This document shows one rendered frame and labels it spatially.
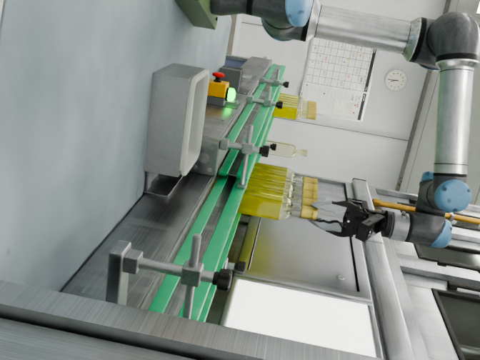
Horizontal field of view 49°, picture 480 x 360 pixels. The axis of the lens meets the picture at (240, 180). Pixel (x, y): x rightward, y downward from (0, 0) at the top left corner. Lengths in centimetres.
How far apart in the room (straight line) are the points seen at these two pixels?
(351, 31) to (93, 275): 91
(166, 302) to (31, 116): 37
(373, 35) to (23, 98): 100
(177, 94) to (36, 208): 49
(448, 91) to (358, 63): 600
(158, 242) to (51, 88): 41
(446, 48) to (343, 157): 629
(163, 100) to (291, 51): 620
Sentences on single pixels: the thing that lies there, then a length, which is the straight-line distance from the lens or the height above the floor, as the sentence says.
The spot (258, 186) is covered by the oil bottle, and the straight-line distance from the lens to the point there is 143.
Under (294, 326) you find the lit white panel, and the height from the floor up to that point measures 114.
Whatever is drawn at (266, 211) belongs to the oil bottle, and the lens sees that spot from 137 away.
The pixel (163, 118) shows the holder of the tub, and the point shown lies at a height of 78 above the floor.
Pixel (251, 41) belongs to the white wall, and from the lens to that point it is 731.
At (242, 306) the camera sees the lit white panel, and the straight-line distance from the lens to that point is 118.
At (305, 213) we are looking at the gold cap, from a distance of 138.
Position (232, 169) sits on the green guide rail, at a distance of 143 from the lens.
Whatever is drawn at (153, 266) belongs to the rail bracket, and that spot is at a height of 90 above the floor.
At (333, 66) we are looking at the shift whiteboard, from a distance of 729.
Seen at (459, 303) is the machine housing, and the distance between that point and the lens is 155.
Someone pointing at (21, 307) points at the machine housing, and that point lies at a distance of 54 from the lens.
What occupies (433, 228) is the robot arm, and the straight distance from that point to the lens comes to 143.
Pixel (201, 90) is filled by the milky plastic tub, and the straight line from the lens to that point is 127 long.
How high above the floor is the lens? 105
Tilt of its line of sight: 4 degrees down
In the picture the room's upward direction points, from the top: 100 degrees clockwise
